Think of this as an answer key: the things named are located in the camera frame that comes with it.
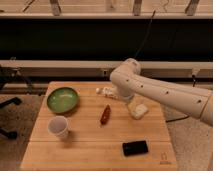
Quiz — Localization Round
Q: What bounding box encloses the red chili pepper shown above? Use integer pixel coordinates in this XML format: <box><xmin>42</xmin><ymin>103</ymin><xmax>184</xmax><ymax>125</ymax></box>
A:
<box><xmin>100</xmin><ymin>105</ymin><xmax>111</xmax><ymax>125</ymax></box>

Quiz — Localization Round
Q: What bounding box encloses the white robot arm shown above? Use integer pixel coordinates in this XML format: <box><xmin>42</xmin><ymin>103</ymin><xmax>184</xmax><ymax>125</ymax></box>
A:
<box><xmin>110</xmin><ymin>58</ymin><xmax>213</xmax><ymax>127</ymax></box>

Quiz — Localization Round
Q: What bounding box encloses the white tube with label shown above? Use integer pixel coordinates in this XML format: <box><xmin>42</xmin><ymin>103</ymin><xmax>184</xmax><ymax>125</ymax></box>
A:
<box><xmin>96</xmin><ymin>87</ymin><xmax>118</xmax><ymax>99</ymax></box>

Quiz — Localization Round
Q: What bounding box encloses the white soap bar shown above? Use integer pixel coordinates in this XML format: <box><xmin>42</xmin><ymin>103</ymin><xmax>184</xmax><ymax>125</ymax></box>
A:
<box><xmin>130</xmin><ymin>104</ymin><xmax>148</xmax><ymax>120</ymax></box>

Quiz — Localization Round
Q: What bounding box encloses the green ceramic bowl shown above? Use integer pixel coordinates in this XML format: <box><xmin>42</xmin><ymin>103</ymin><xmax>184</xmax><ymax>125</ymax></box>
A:
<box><xmin>47</xmin><ymin>87</ymin><xmax>79</xmax><ymax>114</ymax></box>

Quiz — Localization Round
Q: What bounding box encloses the white paper cup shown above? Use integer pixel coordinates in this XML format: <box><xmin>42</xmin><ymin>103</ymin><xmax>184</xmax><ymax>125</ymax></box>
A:
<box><xmin>47</xmin><ymin>116</ymin><xmax>69</xmax><ymax>139</ymax></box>

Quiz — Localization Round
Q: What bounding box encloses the black smartphone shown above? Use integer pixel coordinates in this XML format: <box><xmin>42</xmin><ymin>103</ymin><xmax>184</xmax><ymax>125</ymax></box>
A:
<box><xmin>122</xmin><ymin>140</ymin><xmax>149</xmax><ymax>156</ymax></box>

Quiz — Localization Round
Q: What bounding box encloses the black office chair base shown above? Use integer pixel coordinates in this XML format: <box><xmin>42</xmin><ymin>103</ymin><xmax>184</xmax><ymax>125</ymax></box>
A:
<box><xmin>0</xmin><ymin>64</ymin><xmax>34</xmax><ymax>140</ymax></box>

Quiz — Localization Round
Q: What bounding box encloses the black floor cable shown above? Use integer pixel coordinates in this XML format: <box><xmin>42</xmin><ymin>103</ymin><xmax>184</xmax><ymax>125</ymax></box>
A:
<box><xmin>166</xmin><ymin>114</ymin><xmax>191</xmax><ymax>123</ymax></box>

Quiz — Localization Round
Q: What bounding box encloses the black hanging cable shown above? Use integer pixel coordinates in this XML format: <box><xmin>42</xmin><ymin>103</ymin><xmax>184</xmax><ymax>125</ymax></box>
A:
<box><xmin>133</xmin><ymin>9</ymin><xmax>157</xmax><ymax>61</ymax></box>

